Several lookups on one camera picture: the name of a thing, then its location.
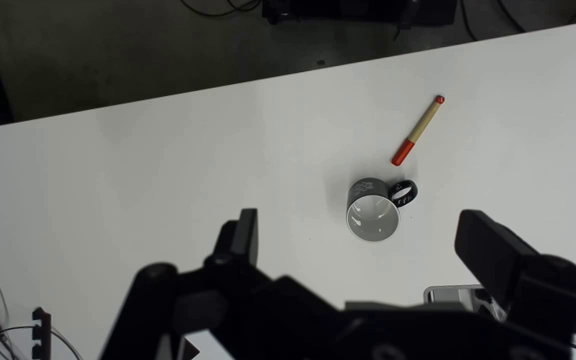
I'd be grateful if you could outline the dark grey ceramic mug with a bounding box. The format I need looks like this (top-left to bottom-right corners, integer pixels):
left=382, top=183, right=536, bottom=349
left=346, top=177, right=418, bottom=241

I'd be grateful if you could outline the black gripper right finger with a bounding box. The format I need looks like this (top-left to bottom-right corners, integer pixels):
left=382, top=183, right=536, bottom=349
left=453, top=209, right=576, bottom=322

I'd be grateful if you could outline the red and tan marker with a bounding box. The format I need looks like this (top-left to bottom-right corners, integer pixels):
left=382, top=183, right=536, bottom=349
left=389, top=93, right=446, bottom=166

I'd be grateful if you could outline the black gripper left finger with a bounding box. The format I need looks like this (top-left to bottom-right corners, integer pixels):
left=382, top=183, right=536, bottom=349
left=208, top=208, right=257, bottom=263

